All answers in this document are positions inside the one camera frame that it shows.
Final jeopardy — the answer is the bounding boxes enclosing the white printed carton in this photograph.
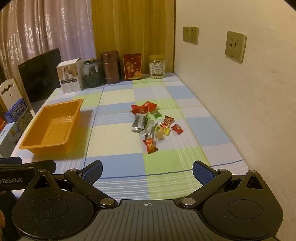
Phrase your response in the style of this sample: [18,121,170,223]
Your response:
[57,58,84,94]

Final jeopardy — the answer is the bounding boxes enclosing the white green-edged snack packet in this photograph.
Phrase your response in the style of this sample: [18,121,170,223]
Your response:
[138,120,159,138]

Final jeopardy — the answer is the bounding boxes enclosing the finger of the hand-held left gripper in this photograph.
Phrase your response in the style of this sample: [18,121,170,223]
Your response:
[0,157,22,165]
[23,160,56,174]

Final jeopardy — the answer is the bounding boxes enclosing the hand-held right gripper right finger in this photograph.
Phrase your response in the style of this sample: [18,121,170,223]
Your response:
[180,160,270,208]

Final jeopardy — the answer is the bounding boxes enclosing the black glossy cabinet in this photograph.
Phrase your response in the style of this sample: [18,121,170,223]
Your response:
[30,89,61,116]

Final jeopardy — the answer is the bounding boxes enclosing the black monitor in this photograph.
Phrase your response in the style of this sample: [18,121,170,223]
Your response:
[18,48,62,104]

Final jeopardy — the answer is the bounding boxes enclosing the red yellow-print snack packet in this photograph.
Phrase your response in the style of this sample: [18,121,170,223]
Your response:
[142,138,159,154]

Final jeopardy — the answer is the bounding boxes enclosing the beige wall outlet plate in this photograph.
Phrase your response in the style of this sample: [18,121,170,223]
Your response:
[225,31,247,62]

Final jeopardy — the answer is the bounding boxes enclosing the yellow green candy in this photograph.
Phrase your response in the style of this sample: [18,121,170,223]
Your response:
[155,125,171,135]

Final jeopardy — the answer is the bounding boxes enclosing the white chair back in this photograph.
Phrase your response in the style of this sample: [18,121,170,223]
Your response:
[0,77,29,112]

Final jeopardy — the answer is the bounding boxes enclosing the blue milk carton box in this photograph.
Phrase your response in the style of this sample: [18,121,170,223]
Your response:
[5,98,34,136]

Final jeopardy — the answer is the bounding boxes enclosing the yellow curtain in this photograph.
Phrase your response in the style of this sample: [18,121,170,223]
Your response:
[91,0,175,75]

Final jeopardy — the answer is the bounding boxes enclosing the pink sheer curtain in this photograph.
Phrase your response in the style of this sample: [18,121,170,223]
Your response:
[0,0,96,93]

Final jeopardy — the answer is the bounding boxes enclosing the red white candy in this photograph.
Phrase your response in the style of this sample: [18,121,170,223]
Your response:
[159,115,174,128]

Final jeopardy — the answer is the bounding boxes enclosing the large red snack packet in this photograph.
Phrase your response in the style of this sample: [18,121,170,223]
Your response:
[142,101,158,112]

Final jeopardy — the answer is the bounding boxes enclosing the pale blue carton box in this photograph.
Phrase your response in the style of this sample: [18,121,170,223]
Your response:
[0,122,23,158]

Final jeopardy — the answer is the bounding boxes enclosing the plain red snack packet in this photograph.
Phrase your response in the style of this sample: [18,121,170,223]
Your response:
[131,104,146,114]

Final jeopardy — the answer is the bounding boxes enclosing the brown metal canister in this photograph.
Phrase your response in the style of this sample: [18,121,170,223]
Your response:
[100,51,122,84]

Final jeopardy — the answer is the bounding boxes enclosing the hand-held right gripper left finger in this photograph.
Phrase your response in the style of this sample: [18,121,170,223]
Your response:
[23,160,117,208]

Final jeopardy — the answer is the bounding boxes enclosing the red printed tin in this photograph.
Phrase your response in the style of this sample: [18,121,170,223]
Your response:
[123,53,143,81]

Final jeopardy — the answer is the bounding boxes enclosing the orange plastic tray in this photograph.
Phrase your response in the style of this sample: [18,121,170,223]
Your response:
[19,99,84,156]

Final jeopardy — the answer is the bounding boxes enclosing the green glass jar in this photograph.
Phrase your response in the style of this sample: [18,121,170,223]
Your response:
[83,59,102,88]

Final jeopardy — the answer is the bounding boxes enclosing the clear plastic jar yellow lid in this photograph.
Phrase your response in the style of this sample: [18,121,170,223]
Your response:
[149,54,165,79]

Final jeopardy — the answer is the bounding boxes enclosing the dark silver snack packet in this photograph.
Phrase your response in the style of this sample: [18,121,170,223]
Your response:
[132,113,148,132]

